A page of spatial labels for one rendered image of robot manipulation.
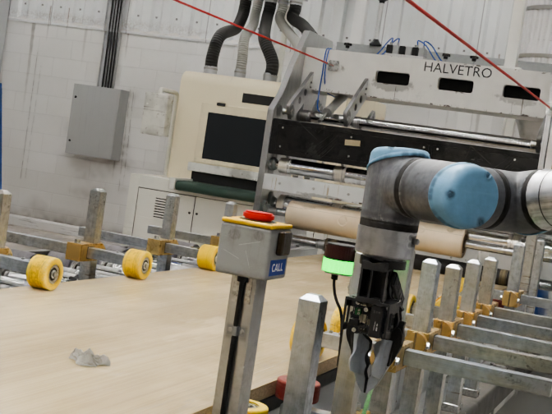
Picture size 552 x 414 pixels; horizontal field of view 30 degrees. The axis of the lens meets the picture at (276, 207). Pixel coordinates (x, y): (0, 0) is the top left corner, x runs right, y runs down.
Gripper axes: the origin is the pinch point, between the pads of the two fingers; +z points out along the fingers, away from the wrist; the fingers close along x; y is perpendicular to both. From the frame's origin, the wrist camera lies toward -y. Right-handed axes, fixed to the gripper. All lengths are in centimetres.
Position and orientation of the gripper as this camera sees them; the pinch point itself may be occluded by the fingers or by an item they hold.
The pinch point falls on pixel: (367, 384)
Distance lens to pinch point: 163.4
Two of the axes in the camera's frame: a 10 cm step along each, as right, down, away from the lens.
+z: -1.5, 9.9, 0.5
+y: -3.7, -0.1, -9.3
